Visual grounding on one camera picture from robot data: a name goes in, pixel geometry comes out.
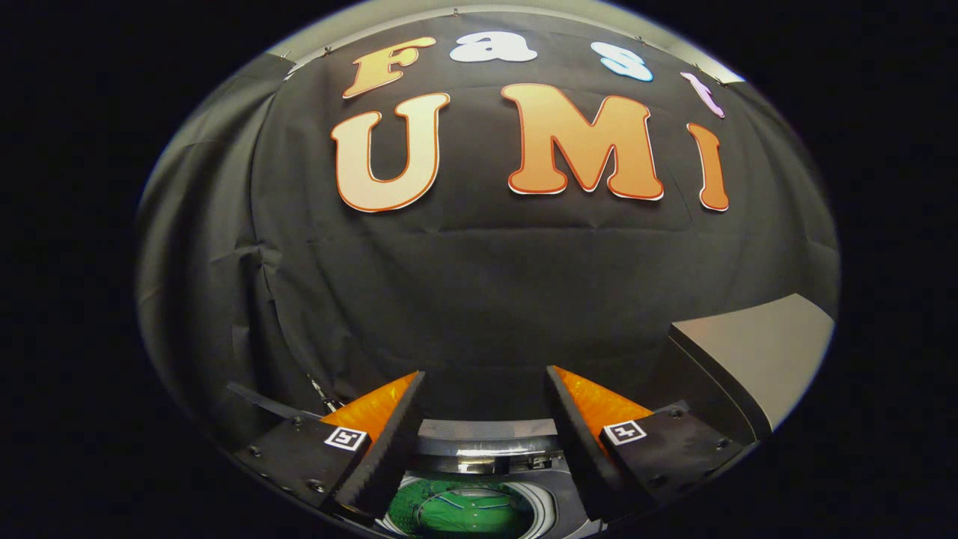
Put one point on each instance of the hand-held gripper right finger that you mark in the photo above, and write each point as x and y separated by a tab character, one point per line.
580	442

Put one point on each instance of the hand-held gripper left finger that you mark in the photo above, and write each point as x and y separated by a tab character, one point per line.
393	442

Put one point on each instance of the dark grey washing machine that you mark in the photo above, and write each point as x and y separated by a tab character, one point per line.
550	498

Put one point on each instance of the green polo shirt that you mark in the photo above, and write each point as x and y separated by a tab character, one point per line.
464	516

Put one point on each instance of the dark flat bar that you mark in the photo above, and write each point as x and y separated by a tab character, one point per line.
269	403

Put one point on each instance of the black backdrop cloth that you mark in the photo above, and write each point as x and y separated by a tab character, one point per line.
479	299

